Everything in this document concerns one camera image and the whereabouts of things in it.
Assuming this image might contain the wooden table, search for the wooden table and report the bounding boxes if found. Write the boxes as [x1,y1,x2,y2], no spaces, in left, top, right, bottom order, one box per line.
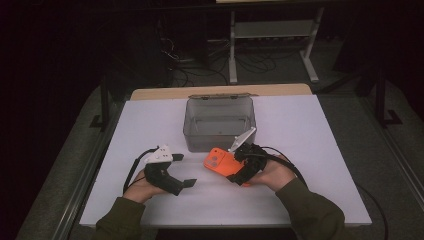
[129,83,313,102]

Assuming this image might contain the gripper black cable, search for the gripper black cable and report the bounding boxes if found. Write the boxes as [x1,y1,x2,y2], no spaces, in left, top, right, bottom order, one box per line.
[259,145,390,240]
[122,145,160,195]

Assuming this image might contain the person's right hand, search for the person's right hand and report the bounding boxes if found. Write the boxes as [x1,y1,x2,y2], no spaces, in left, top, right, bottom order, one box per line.
[248,154,298,193]

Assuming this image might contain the aluminium rail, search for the aluminium rail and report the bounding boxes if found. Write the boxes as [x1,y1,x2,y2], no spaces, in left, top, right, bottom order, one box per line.
[53,99,131,240]
[363,99,424,203]

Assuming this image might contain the white table board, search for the white table board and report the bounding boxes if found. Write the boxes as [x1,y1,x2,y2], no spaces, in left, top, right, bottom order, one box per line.
[79,94,373,228]

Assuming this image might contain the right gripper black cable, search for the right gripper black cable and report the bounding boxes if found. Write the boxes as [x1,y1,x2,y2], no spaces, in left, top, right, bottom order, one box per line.
[259,145,390,240]

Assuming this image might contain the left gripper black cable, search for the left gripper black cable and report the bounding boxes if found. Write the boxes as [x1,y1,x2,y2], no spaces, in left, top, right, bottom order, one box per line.
[122,145,160,195]

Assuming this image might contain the black metal stand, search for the black metal stand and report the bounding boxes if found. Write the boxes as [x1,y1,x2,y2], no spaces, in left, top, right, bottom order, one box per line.
[375,66,404,128]
[89,74,111,132]

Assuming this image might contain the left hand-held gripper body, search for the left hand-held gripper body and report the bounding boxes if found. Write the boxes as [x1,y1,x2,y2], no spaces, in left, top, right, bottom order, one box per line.
[143,144,184,197]

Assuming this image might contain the white metal desk frame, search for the white metal desk frame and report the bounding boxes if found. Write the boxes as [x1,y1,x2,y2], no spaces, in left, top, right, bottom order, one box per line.
[228,6,325,85]

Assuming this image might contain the black floor cables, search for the black floor cables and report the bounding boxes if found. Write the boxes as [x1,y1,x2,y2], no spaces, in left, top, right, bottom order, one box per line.
[159,36,278,88]

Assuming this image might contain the grey transparent plastic box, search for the grey transparent plastic box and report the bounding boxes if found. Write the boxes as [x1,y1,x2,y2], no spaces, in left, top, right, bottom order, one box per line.
[182,92,259,154]

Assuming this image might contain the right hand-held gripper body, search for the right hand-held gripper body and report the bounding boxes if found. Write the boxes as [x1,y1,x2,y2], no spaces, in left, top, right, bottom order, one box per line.
[228,126,268,180]

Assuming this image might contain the orange phone case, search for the orange phone case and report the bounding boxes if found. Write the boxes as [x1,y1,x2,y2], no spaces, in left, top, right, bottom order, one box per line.
[203,147,252,188]

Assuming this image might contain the person's left hand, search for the person's left hand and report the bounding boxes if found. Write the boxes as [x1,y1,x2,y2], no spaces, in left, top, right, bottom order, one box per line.
[123,169,168,204]

